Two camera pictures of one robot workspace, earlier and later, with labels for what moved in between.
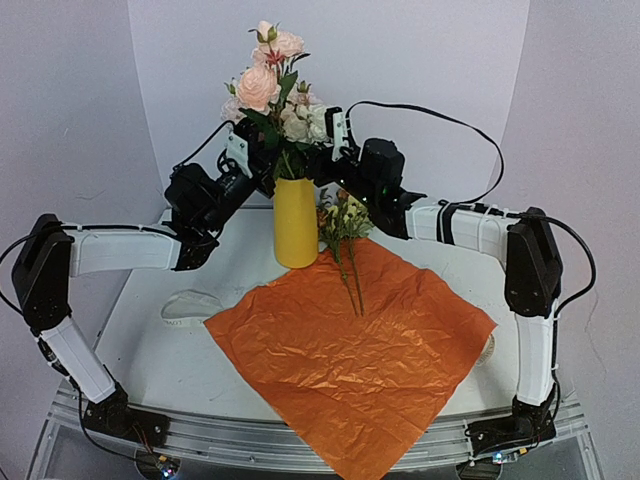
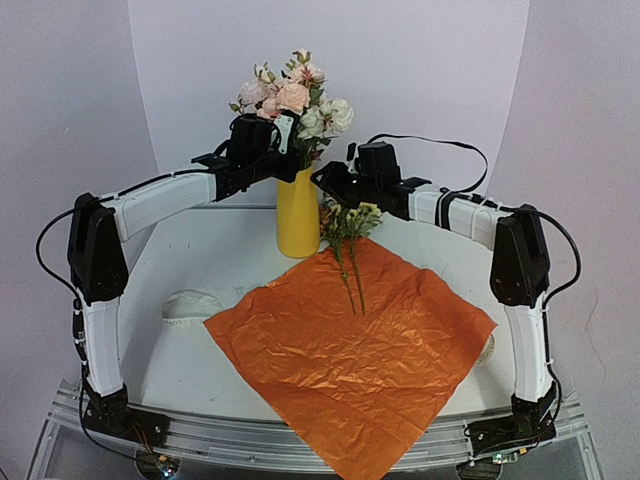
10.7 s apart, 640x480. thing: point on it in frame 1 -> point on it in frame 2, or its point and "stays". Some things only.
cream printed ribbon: (189, 307) stays
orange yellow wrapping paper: (363, 387) stays
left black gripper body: (223, 209) -> (267, 167)
